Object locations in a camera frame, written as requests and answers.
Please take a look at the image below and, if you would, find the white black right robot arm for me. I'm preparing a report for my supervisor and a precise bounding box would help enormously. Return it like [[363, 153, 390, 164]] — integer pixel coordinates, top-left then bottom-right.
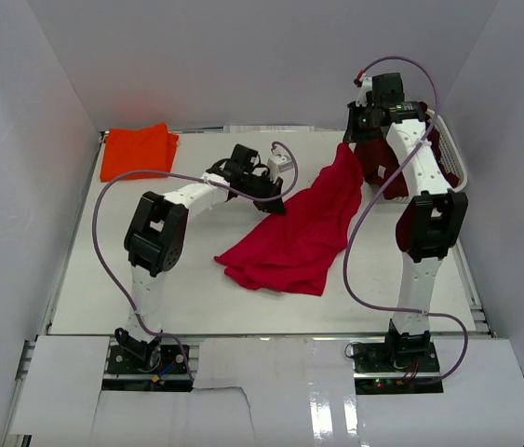
[[344, 73, 468, 373]]

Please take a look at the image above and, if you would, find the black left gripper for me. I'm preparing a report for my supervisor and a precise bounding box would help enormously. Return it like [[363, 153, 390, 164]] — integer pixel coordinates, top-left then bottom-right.
[[242, 171, 286, 216]]

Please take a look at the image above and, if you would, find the white plastic laundry basket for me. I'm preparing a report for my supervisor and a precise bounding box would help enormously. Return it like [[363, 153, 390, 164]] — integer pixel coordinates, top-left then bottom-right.
[[416, 102, 467, 193]]

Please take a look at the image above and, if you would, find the orange folded t shirt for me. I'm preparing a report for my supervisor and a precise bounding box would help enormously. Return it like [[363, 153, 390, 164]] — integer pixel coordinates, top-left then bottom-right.
[[100, 123, 180, 183]]

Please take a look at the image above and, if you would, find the bright red t shirt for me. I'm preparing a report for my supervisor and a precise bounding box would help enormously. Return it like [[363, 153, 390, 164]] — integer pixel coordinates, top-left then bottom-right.
[[215, 143, 364, 296]]

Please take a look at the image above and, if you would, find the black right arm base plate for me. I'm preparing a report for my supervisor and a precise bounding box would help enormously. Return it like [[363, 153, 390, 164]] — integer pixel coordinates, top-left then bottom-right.
[[343, 342, 444, 396]]

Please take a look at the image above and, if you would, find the dark maroon t shirt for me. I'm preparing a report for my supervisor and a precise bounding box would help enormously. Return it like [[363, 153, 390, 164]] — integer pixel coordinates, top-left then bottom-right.
[[354, 114, 451, 200]]

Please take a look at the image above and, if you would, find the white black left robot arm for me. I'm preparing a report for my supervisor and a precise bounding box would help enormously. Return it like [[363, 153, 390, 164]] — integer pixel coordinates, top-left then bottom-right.
[[114, 142, 298, 372]]

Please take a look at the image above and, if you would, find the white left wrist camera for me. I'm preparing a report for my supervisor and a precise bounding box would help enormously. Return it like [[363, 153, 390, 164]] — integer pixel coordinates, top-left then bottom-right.
[[267, 148, 293, 179]]

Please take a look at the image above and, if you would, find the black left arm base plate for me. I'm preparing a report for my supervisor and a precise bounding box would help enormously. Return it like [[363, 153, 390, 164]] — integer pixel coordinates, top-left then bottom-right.
[[102, 344, 195, 393]]

